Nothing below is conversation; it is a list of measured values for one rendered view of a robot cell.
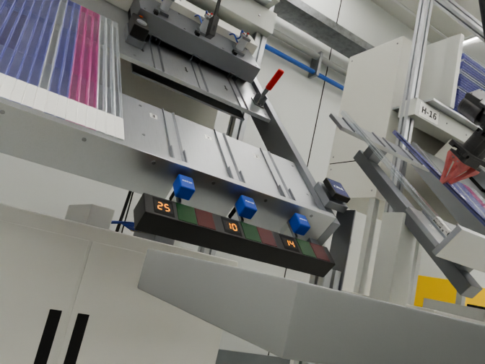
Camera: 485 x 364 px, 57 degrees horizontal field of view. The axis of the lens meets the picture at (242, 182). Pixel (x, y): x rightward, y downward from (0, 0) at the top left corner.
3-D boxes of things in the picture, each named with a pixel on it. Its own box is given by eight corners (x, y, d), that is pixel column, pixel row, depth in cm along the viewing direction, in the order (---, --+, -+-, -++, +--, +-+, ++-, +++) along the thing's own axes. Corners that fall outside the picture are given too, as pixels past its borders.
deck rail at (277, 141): (320, 247, 85) (341, 224, 82) (312, 245, 84) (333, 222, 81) (237, 80, 139) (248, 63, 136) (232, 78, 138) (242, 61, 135)
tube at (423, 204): (462, 251, 80) (466, 247, 80) (457, 250, 80) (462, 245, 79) (343, 115, 119) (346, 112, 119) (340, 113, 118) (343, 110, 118)
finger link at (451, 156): (428, 172, 113) (454, 142, 109) (445, 180, 117) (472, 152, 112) (443, 188, 108) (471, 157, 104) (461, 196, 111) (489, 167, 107)
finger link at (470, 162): (425, 170, 113) (451, 141, 109) (443, 179, 116) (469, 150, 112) (440, 187, 107) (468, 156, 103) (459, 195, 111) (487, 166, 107)
